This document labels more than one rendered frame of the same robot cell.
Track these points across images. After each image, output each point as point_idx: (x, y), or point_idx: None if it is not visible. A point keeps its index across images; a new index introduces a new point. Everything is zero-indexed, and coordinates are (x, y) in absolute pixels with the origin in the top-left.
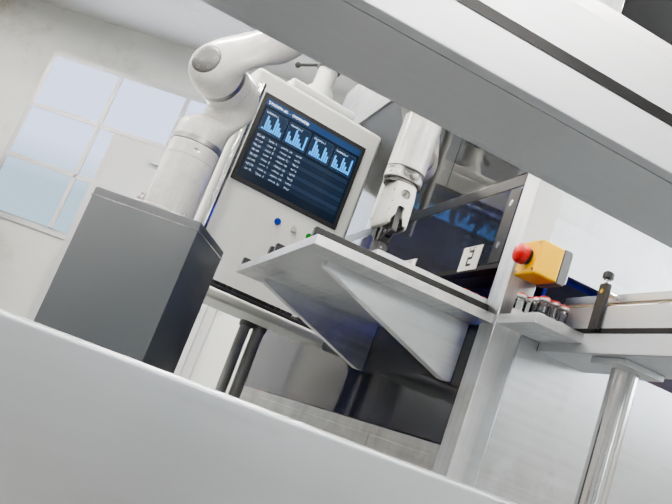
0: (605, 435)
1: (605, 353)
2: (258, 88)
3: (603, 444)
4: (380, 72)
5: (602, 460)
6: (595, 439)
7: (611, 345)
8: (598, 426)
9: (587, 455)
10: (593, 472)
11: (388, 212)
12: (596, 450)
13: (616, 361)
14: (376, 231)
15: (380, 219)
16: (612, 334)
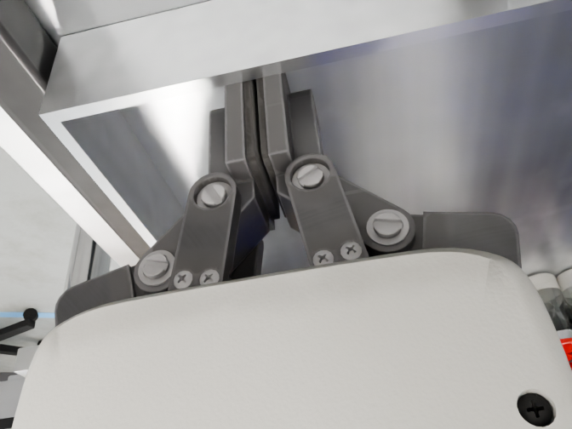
0: (66, 279)
1: (23, 378)
2: None
3: (68, 268)
4: None
5: (71, 252)
6: (76, 267)
7: (10, 395)
8: (74, 283)
9: (90, 246)
10: (76, 232)
11: (23, 414)
12: (73, 256)
13: (24, 377)
14: (302, 237)
15: (182, 328)
16: (10, 415)
